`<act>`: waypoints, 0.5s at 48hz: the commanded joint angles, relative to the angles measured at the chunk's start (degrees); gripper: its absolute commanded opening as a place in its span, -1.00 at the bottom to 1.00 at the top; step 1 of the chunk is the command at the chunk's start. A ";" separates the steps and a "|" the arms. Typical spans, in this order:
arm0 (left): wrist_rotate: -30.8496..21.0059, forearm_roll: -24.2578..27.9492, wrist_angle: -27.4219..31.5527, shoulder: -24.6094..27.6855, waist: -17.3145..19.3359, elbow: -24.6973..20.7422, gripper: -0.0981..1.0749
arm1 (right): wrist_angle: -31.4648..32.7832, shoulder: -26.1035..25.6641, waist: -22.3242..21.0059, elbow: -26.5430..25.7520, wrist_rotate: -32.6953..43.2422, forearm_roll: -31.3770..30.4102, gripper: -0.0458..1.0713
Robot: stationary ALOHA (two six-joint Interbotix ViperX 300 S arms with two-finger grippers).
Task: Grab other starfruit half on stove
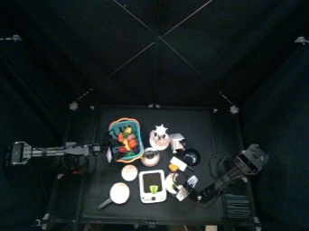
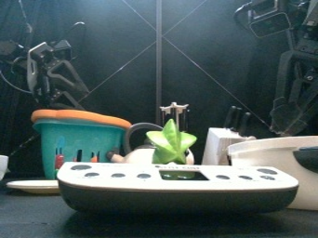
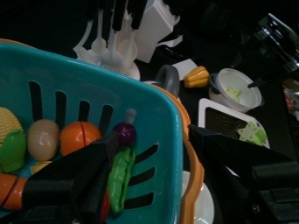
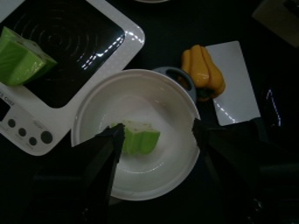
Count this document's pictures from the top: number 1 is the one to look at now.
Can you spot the yellow toy banana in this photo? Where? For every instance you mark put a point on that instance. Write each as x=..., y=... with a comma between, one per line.
x=126, y=145

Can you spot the pink toy peach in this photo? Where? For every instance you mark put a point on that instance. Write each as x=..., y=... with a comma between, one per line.
x=131, y=136

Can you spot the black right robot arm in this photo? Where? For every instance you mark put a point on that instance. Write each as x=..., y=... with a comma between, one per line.
x=241, y=167

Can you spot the orange toy tomato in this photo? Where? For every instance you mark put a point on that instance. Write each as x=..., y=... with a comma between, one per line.
x=132, y=144

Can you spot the yellow toy corn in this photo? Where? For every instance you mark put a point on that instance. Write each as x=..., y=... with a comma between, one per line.
x=127, y=131

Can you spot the green starfruit half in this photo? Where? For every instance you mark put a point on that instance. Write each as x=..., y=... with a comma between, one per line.
x=154, y=189

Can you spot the small white toy plate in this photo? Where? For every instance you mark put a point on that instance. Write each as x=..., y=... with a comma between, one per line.
x=130, y=173

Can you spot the white grey toy appliance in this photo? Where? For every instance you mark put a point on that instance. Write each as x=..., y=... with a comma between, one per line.
x=177, y=140

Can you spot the orange toy food piece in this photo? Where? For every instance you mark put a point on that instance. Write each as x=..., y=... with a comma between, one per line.
x=173, y=167

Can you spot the silver frame corner bracket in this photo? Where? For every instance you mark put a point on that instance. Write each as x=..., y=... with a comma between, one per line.
x=234, y=109
x=301, y=40
x=74, y=106
x=16, y=38
x=154, y=106

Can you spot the teal basket orange rim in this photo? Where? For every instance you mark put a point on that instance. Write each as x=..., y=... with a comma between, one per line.
x=114, y=126

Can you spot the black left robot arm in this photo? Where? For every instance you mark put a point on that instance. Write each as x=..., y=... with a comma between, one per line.
x=44, y=151

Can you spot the white round bowl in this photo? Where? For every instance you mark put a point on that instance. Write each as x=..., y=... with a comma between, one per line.
x=119, y=193

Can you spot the white text label sticker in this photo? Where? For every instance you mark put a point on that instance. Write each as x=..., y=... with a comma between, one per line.
x=237, y=204

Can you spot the orange toy carrot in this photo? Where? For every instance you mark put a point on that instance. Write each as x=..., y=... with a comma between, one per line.
x=120, y=137

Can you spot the white star-topped stand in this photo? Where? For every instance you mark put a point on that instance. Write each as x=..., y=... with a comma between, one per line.
x=161, y=130

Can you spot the black toy frying pan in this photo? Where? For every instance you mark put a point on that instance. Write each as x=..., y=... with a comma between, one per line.
x=191, y=157

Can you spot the green toy vegetable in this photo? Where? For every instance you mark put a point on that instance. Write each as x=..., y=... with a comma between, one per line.
x=131, y=153

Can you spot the red toy pepper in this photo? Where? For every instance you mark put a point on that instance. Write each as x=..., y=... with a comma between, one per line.
x=122, y=149

